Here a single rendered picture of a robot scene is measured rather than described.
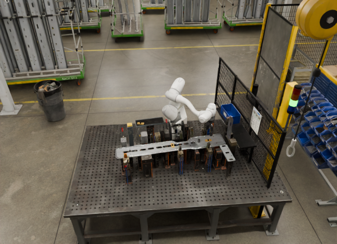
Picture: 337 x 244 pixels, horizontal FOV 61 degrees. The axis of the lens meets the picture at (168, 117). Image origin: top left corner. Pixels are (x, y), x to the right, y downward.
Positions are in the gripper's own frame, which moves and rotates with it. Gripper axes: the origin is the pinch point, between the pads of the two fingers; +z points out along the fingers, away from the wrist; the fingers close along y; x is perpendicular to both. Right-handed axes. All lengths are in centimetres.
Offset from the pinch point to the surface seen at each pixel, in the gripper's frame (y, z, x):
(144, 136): -12, 3, -80
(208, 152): 24.9, 11.1, -7.9
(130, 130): -30, 5, -96
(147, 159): 21, 11, -82
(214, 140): 2.4, 13.7, 7.1
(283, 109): 50, -58, 58
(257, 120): 14, -19, 54
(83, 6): -763, 30, -183
